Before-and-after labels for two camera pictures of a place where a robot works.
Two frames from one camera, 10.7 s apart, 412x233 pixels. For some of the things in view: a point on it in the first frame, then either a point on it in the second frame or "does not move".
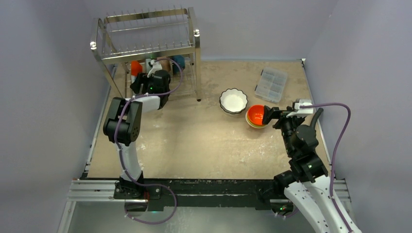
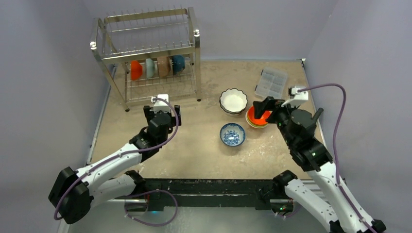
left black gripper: x=142 y=78 -> x=148 y=113
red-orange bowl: x=255 y=114 does not move
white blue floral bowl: x=133 y=78 -> x=232 y=134
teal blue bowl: x=180 y=59 does not move
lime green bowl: x=256 y=125 does not move
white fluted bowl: x=232 y=113 does not move
